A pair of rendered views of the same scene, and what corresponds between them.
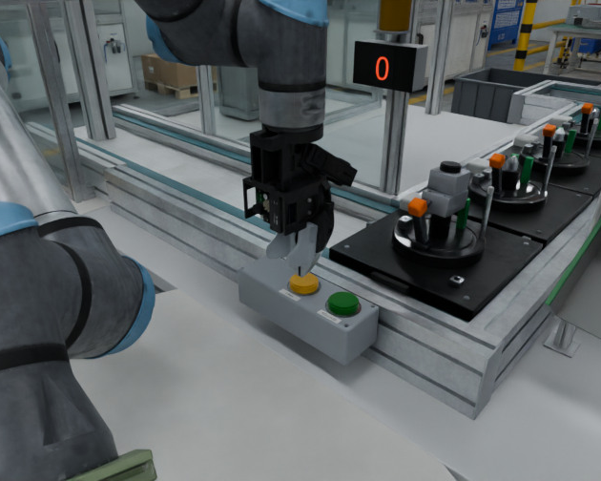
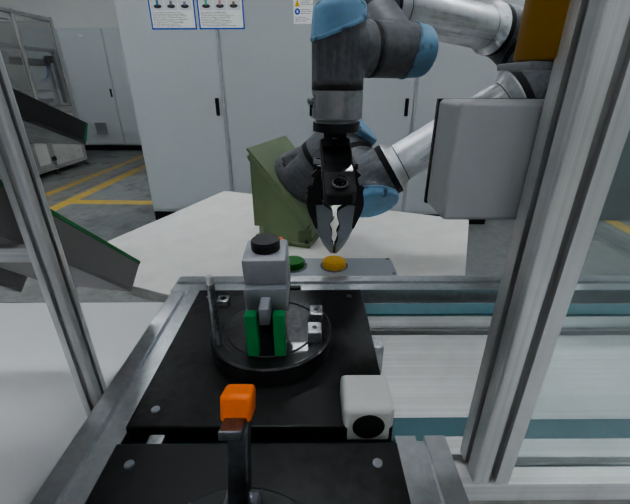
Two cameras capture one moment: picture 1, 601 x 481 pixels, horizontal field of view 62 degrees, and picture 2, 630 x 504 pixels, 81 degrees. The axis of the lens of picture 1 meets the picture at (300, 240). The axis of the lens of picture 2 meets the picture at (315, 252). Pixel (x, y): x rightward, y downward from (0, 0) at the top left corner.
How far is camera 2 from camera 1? 1.07 m
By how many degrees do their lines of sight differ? 112
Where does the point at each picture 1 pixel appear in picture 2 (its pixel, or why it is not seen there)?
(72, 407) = (291, 162)
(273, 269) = (370, 266)
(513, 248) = (174, 387)
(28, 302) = (316, 138)
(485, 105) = not seen: outside the picture
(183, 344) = not seen: hidden behind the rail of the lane
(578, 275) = (107, 269)
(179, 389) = not seen: hidden behind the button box
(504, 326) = (172, 298)
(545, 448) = (138, 333)
